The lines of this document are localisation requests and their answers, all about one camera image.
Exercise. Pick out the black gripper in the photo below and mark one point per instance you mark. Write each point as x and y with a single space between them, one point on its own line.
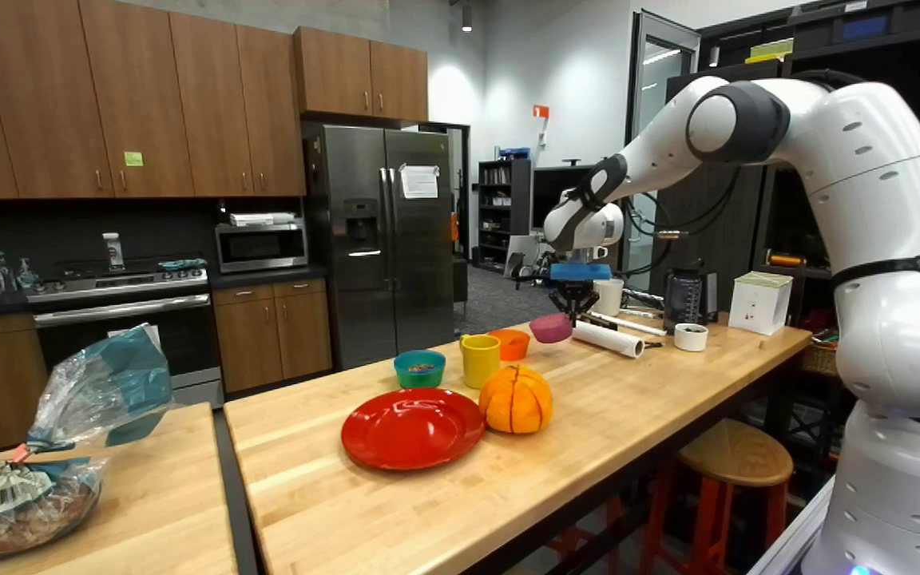
578 295

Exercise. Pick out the purple plastic bowl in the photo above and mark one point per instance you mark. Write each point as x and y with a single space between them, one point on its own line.
551 328

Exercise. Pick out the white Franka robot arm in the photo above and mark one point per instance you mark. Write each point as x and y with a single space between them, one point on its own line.
887 319

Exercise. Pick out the orange bowl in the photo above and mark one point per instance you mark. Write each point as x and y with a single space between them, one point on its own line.
515 347

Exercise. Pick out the teal blue bowl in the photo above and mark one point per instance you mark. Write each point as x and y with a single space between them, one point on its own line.
420 370

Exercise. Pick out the white cup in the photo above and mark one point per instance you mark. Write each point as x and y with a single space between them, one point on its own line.
612 298

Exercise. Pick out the white paper towel roll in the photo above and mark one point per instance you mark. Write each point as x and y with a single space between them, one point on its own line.
608 339

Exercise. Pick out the dark bookshelf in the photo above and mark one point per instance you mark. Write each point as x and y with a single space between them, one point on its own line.
502 211

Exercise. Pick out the black television screen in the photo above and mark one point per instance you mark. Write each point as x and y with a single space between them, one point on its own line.
556 187

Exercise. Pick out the dark water jug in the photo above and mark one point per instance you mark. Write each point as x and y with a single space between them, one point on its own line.
689 295

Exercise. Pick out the yellow cup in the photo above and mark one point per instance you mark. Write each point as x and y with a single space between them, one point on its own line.
480 363

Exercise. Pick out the orange pumpkin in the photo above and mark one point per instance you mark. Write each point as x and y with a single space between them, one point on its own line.
515 399

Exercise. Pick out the blue item on bookshelf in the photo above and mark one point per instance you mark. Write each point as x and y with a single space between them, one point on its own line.
515 154

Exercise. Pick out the white cardboard box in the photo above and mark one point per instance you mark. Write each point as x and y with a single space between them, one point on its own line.
763 303

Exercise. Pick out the white paper on refrigerator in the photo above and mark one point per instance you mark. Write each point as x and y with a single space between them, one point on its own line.
420 182

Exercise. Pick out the stainless steel refrigerator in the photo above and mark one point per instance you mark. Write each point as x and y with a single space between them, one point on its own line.
383 257

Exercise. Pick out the red plate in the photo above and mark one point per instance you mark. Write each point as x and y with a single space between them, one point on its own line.
414 431

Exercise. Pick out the wooden stool with red legs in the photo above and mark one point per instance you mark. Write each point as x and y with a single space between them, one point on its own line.
735 453

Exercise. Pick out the glass door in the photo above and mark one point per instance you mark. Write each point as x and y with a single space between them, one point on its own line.
653 64

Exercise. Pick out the brown base cabinet beside refrigerator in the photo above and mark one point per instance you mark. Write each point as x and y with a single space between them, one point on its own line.
274 333

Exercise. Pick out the silver microwave oven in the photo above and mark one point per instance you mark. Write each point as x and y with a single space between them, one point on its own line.
259 247

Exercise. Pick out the black metal shelf rack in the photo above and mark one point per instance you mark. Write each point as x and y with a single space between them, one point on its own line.
887 35

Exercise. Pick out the stainless steel stove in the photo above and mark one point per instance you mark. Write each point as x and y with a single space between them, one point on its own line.
119 312

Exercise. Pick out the green sticky note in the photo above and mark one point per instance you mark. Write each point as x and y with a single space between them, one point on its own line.
136 158

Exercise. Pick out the clear plastic food bag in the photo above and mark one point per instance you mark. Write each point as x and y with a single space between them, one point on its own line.
78 420

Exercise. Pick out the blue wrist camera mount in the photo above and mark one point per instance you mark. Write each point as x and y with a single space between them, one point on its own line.
581 271

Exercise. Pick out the orange wall sign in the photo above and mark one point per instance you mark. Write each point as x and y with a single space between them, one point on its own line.
541 111

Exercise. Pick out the brown wall cabinet above refrigerator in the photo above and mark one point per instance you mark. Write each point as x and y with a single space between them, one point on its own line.
358 74

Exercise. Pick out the long brown wall cabinets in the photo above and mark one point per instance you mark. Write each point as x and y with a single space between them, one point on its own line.
111 84

